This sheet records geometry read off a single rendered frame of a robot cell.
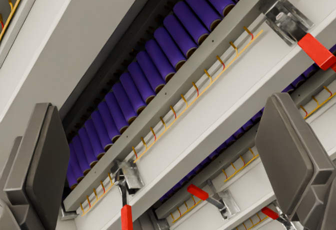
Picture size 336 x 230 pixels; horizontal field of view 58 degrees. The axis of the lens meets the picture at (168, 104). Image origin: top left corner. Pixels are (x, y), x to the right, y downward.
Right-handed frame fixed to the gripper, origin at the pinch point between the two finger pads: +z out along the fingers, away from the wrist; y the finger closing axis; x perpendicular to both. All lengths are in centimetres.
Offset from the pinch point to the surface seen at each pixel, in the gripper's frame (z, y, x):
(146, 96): 21.2, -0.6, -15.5
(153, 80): 22.1, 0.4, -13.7
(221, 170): 21.9, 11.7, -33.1
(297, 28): 14.1, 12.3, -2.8
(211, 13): 22.8, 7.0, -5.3
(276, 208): 22, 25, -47
